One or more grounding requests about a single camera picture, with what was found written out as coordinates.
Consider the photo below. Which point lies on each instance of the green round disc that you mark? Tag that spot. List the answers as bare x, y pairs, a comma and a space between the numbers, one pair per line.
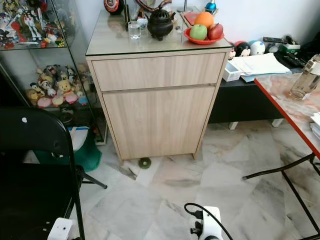
145, 163

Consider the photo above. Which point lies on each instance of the black folding table leg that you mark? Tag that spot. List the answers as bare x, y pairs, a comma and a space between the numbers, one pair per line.
262, 174

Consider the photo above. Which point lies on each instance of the light wooden glass-topped cabinet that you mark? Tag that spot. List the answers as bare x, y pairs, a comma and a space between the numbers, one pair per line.
157, 117

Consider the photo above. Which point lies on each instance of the black low bench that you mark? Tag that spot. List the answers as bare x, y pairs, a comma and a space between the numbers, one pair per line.
240, 102

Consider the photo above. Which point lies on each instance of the marble table red edge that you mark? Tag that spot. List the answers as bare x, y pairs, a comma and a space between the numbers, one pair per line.
292, 107

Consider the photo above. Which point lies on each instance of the small white open box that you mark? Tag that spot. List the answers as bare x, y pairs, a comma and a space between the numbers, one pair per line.
231, 74

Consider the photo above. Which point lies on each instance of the thin white sheets pile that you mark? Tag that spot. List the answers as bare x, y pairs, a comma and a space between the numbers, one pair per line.
316, 125

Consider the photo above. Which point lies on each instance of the black folding chair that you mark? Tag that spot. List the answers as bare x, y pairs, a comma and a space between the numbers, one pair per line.
35, 140

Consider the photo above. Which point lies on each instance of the white paper stack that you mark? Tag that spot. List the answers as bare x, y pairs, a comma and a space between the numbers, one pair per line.
260, 64

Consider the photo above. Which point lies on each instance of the clear plastic bottle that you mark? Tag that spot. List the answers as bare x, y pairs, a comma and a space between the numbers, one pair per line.
305, 80

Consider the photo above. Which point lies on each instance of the black white toy head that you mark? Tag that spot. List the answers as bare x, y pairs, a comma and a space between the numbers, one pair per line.
243, 49

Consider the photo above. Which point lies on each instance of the red fruit plate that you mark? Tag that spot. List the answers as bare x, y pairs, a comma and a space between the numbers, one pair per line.
202, 42

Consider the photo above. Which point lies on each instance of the white blue toy ball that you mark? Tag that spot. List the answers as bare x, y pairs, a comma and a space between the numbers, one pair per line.
258, 47

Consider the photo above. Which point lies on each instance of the yellow bear plush toy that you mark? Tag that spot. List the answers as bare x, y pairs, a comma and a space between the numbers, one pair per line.
64, 87

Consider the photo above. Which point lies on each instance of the black keypad device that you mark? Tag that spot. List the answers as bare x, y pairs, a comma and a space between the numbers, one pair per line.
295, 60

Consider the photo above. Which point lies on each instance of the green apple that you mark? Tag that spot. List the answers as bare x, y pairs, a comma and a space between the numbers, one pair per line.
198, 32

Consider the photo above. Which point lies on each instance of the red apple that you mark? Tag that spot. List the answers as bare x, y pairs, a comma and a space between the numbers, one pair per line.
215, 31

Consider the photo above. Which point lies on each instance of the green white box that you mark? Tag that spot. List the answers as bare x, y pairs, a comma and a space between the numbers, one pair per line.
291, 48

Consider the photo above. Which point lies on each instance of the black remote control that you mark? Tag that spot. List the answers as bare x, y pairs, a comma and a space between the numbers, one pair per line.
274, 39

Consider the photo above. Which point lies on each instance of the black incense burner pot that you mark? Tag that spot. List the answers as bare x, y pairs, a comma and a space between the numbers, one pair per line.
161, 25

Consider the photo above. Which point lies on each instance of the clear drinking glass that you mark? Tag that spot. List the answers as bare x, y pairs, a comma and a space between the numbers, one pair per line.
134, 31

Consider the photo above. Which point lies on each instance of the orange fruit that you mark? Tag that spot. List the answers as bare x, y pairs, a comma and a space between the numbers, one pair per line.
204, 19

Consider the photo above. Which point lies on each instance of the glass display cabinet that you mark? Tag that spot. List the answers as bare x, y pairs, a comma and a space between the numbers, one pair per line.
25, 65

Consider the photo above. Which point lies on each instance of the red flat box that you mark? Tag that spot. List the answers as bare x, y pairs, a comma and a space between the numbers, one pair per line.
189, 18

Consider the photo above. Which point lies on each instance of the small white cup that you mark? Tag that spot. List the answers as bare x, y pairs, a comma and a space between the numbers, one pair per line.
142, 23

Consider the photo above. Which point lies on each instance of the blue globe ornament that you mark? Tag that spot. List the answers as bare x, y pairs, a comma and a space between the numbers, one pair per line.
210, 7

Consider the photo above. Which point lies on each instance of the red black round ornament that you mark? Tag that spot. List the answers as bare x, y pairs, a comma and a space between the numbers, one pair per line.
113, 5

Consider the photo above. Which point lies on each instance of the white red robot figurine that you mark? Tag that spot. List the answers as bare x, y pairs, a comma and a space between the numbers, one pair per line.
32, 25

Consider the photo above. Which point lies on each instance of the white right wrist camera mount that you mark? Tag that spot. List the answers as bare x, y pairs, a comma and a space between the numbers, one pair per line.
211, 222

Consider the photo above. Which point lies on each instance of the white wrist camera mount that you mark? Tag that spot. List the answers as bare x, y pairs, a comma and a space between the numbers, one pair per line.
211, 222
61, 230

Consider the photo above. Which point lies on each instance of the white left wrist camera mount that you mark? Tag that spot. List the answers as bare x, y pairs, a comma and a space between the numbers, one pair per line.
61, 230

